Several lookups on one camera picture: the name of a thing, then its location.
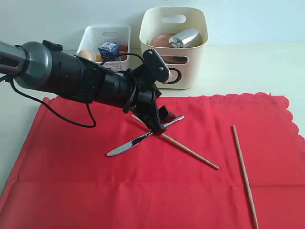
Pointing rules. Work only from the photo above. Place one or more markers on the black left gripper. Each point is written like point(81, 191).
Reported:
point(134, 91)

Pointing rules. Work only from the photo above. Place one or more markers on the wooden chopstick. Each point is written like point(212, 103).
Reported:
point(246, 180)
point(177, 144)

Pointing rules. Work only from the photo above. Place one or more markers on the table knife steel blade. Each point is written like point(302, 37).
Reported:
point(136, 141)

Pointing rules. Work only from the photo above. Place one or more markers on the orange fried chicken nugget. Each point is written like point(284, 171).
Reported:
point(123, 55)

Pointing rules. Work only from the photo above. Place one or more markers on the brown clay plate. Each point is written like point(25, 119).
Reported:
point(162, 40)

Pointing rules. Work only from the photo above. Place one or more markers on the red sausage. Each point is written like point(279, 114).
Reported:
point(123, 48)

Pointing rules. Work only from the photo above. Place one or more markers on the blue white milk carton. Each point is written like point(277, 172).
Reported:
point(109, 51)

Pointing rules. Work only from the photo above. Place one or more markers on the yellow cheese wedge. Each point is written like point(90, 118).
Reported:
point(98, 58)

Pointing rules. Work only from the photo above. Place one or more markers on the stainless steel cup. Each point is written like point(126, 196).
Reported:
point(186, 39)

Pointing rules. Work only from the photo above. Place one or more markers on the brown egg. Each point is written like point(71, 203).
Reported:
point(86, 54)

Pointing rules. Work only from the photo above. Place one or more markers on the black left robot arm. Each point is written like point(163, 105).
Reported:
point(45, 67)

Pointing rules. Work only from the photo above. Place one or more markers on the cream plastic bin black circle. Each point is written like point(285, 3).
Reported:
point(161, 20)

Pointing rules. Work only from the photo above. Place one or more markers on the white perforated plastic basket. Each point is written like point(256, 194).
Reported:
point(95, 35)

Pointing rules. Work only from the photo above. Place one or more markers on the red cloth table mat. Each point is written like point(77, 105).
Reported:
point(63, 178)

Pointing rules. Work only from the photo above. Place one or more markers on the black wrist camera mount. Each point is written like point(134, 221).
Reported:
point(152, 69)

